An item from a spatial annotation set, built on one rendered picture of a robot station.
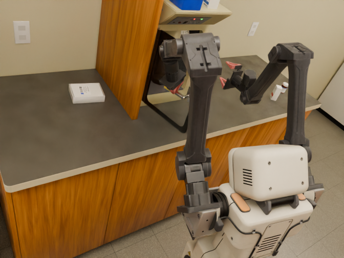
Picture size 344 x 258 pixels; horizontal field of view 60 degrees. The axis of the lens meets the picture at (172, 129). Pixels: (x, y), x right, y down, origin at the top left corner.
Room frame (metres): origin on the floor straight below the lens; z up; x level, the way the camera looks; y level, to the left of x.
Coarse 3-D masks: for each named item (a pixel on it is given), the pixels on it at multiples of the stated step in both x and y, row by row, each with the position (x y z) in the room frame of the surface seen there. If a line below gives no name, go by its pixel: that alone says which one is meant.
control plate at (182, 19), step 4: (172, 20) 1.26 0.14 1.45; (176, 20) 1.27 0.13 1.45; (180, 20) 1.29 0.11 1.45; (184, 20) 1.30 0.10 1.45; (188, 20) 1.32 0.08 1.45; (192, 20) 1.33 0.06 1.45; (196, 20) 1.35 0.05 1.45; (200, 20) 1.36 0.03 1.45; (204, 20) 1.38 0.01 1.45; (168, 24) 1.29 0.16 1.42; (172, 24) 1.30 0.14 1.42; (176, 24) 1.31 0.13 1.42; (180, 24) 1.33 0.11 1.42; (184, 24) 1.35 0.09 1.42
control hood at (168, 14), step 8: (168, 0) 1.30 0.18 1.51; (168, 8) 1.23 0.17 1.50; (176, 8) 1.23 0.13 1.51; (224, 8) 1.44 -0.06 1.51; (160, 16) 1.26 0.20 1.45; (168, 16) 1.22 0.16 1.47; (176, 16) 1.23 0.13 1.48; (184, 16) 1.26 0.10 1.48; (192, 16) 1.29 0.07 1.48; (200, 16) 1.32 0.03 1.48; (208, 16) 1.35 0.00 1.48; (216, 16) 1.38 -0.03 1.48; (224, 16) 1.41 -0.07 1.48; (160, 24) 1.26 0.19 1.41; (192, 24) 1.38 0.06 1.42; (200, 24) 1.42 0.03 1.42; (208, 24) 1.45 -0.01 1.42
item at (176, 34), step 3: (186, 30) 1.45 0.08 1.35; (168, 33) 1.40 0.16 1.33; (171, 33) 1.40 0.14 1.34; (174, 33) 1.40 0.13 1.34; (177, 33) 1.41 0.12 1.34; (180, 33) 1.41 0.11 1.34; (183, 33) 1.43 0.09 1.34; (186, 33) 1.44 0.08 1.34; (174, 36) 1.40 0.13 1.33; (177, 36) 1.40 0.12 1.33
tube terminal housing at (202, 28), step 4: (160, 28) 1.30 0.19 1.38; (164, 28) 1.32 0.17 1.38; (168, 28) 1.33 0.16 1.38; (172, 28) 1.34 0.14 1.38; (176, 28) 1.36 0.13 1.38; (180, 28) 1.38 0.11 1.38; (184, 28) 1.39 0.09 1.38; (188, 28) 1.41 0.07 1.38; (192, 28) 1.43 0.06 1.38; (196, 28) 1.44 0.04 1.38; (200, 28) 1.46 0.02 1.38; (204, 28) 1.48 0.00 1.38; (208, 28) 1.50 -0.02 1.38; (200, 32) 1.51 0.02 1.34; (204, 32) 1.49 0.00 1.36; (140, 104) 1.29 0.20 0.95; (144, 104) 1.31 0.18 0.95
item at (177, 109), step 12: (168, 36) 1.24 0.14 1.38; (156, 60) 1.26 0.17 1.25; (180, 60) 1.19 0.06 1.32; (156, 72) 1.25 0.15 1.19; (156, 84) 1.24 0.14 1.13; (156, 96) 1.23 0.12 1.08; (168, 96) 1.19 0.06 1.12; (156, 108) 1.22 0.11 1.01; (168, 108) 1.18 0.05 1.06; (180, 108) 1.15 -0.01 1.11; (168, 120) 1.17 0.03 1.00; (180, 120) 1.14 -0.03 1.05
